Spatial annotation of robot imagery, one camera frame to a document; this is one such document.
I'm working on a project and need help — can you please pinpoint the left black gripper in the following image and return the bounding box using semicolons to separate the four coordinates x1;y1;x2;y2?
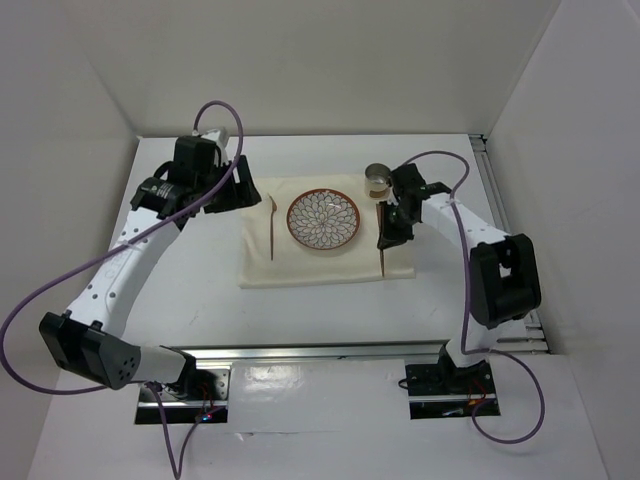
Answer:
196;154;261;214

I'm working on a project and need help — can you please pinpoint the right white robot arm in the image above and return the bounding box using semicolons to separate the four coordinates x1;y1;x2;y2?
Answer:
377;163;541;393

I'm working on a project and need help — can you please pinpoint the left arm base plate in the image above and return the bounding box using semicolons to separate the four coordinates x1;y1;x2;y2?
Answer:
134;363;231;425

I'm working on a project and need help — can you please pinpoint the silver metal cup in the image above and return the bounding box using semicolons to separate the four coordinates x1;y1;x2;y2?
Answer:
364;163;391;200

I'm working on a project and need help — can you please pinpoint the aluminium right side rail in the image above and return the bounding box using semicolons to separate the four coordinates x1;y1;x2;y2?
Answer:
469;133;546;346

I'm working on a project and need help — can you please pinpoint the cream cloth placemat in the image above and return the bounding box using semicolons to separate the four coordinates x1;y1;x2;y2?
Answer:
238;174;415;289

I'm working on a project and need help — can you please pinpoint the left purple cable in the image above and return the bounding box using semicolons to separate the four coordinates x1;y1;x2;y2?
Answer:
0;100;246;479

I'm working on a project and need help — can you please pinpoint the aluminium front rail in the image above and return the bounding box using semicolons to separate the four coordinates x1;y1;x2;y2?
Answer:
159;340;549;365

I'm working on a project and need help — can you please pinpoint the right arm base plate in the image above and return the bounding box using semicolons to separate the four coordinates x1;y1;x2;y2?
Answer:
398;362;501;420

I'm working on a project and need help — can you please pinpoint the copper knife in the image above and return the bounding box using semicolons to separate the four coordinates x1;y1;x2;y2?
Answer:
376;202;386;279

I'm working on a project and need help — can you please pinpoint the aluminium rail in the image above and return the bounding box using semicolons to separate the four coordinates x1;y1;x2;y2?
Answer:
469;133;546;346
159;340;549;365

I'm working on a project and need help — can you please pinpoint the floral patterned ceramic plate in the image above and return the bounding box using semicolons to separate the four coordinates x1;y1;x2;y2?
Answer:
286;188;361;251

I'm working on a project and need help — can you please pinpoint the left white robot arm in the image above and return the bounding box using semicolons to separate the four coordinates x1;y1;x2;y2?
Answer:
39;130;261;399

